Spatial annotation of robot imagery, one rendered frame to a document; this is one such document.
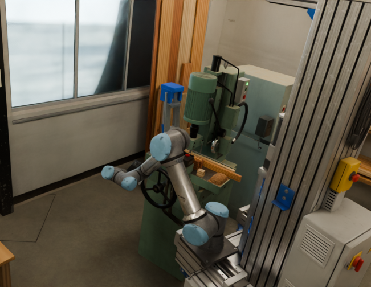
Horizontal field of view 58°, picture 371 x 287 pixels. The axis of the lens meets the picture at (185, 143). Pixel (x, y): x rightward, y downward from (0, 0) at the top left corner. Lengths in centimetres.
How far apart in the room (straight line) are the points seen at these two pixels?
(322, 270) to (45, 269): 195
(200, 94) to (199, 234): 93
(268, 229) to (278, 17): 320
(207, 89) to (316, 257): 116
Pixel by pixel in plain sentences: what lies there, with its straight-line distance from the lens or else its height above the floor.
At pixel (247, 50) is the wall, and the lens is 460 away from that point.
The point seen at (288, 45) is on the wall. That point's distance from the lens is 437.
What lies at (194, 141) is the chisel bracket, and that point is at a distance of 227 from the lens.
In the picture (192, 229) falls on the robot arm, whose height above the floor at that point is 102.
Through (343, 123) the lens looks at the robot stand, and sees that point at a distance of 134.
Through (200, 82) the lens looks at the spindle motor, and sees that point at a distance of 209.
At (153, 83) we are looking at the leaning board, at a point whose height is 101.
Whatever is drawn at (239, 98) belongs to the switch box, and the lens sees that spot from 238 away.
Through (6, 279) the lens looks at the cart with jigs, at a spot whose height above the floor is 37.
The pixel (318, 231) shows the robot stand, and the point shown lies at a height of 121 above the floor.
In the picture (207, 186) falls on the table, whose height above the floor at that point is 87.
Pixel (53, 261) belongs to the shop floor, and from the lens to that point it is 282.
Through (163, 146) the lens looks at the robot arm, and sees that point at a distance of 147.
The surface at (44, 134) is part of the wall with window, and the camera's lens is 321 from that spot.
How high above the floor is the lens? 197
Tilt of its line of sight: 24 degrees down
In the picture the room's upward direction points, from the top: 10 degrees clockwise
